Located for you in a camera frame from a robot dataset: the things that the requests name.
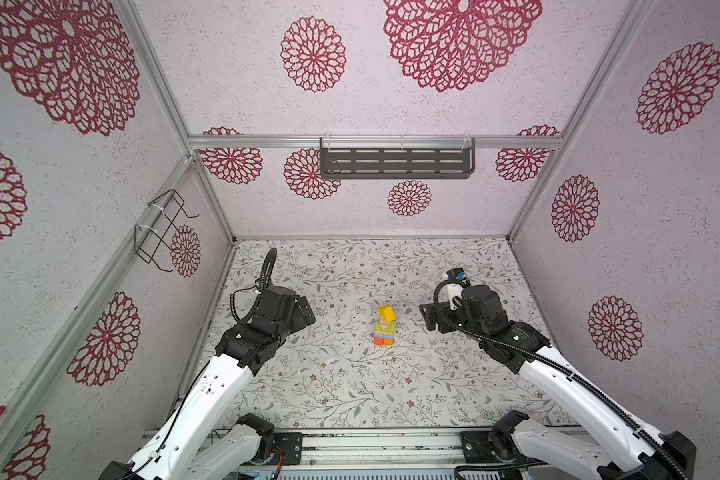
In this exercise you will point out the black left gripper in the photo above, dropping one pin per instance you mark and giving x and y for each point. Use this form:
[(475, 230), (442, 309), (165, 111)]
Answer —
[(300, 321)]

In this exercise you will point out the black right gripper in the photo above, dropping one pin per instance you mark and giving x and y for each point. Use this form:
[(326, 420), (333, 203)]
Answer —
[(443, 310)]

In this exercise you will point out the lime green block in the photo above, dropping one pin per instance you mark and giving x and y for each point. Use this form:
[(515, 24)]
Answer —
[(385, 329)]

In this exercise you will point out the yellow triangular roof block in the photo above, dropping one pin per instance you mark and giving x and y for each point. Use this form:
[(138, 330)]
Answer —
[(387, 314)]

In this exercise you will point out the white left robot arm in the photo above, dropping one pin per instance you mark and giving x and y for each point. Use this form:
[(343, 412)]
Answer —
[(175, 451)]

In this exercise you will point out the black wire wall basket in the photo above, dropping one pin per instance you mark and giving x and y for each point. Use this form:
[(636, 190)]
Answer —
[(168, 242)]

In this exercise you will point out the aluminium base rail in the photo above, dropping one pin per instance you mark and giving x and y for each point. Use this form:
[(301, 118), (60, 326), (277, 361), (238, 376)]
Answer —
[(398, 453)]

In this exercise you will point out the grey slotted wall shelf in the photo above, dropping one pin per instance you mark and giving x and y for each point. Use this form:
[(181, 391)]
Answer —
[(395, 163)]

